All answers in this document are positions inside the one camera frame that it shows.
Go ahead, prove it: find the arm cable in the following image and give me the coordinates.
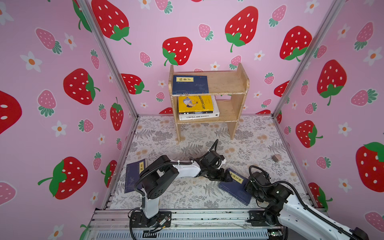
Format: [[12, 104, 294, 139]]
[[248, 165, 358, 240], [128, 138, 220, 240]]

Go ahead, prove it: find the wooden two-tier shelf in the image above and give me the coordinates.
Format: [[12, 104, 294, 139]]
[[169, 64, 250, 142]]

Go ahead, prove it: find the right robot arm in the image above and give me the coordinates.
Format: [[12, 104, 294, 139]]
[[245, 166, 369, 240]]

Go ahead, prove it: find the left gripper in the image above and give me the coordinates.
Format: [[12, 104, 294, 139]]
[[206, 166, 234, 182]]

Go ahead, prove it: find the dark purple book left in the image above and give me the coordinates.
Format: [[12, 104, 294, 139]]
[[125, 159, 147, 193]]

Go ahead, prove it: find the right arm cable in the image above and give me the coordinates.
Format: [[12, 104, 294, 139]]
[[248, 165, 358, 240]]

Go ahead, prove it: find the yellow cartoon cover book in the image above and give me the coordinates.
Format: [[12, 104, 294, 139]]
[[179, 96, 214, 114]]

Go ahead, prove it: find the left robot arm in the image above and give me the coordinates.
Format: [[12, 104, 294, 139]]
[[134, 150, 233, 220]]

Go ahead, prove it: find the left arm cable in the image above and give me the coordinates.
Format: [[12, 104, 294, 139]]
[[128, 138, 220, 240]]

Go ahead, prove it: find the white hardcover book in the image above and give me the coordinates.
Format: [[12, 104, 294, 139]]
[[179, 96, 220, 121]]

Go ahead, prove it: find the small brown block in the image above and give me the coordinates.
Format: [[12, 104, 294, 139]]
[[272, 154, 282, 163]]

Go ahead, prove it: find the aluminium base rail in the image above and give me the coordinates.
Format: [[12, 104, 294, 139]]
[[86, 208, 340, 240]]

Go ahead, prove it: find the blue book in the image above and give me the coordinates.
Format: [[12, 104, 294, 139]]
[[218, 169, 252, 206], [172, 76, 209, 95]]

